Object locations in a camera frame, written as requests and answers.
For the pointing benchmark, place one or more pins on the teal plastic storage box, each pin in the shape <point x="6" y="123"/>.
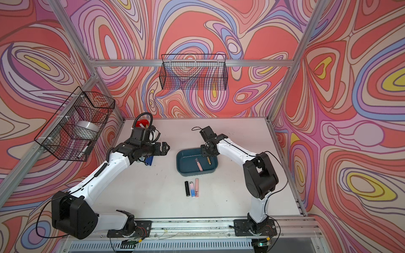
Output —
<point x="190" y="162"/>

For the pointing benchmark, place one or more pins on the black marker in basket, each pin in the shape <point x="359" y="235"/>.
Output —
<point x="87" y="150"/>

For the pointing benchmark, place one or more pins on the black wire basket back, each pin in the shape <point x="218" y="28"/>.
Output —
<point x="187" y="71"/>

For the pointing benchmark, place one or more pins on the pink blue gradient lipstick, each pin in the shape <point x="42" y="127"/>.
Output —
<point x="192" y="189"/>

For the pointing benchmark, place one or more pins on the blue stapler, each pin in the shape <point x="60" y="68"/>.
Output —
<point x="148" y="161"/>

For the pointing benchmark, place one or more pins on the pale pink lip gloss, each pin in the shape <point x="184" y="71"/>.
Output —
<point x="199" y="165"/>

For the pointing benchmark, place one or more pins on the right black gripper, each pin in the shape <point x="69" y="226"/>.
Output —
<point x="203" y="147"/>

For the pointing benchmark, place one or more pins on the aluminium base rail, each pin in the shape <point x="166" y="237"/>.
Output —
<point x="224" y="234"/>

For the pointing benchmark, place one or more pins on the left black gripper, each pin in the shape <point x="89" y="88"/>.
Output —
<point x="164" y="149"/>

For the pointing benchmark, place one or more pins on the black wire basket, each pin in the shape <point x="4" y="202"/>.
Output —
<point x="59" y="140"/>
<point x="187" y="71"/>

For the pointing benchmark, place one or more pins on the black wire basket left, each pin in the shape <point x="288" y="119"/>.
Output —
<point x="59" y="140"/>

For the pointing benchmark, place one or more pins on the black lipstick tube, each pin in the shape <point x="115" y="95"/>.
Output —
<point x="187" y="189"/>

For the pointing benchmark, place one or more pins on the red plastic cup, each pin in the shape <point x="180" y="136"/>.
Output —
<point x="142" y="123"/>

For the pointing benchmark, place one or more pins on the pink lip gloss tube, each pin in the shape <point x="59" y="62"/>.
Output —
<point x="196" y="187"/>

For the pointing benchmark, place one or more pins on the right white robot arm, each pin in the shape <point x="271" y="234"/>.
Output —
<point x="259" y="174"/>

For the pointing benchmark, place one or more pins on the white tape roll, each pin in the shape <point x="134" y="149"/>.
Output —
<point x="86" y="130"/>

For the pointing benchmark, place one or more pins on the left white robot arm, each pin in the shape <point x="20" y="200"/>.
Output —
<point x="72" y="211"/>

